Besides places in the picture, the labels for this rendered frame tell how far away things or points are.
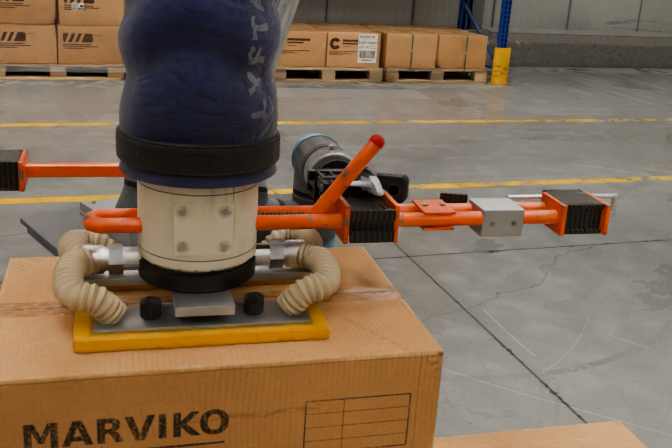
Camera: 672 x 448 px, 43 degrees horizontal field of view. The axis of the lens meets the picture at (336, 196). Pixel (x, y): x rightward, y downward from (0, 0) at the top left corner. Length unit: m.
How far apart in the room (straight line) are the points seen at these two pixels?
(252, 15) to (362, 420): 0.56
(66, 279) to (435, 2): 9.66
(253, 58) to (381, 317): 0.43
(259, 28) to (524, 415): 2.09
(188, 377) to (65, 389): 0.15
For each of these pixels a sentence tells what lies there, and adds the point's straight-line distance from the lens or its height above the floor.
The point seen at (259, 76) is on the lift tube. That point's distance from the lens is 1.12.
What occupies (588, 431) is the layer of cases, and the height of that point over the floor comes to 0.54.
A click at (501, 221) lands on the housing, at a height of 1.08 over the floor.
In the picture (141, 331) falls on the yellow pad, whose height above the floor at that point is 0.97.
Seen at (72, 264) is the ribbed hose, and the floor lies 1.04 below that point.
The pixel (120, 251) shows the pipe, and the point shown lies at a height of 1.04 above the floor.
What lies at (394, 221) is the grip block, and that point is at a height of 1.08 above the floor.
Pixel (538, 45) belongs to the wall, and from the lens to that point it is 11.25.
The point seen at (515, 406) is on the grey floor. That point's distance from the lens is 3.00.
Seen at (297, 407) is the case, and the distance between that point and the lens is 1.16.
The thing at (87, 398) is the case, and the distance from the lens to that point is 1.12.
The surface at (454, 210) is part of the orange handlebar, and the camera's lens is 1.34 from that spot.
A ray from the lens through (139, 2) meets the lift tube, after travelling 1.10.
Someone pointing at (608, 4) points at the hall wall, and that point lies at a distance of 11.92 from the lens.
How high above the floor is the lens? 1.49
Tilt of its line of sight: 17 degrees down
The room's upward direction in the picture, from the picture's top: 4 degrees clockwise
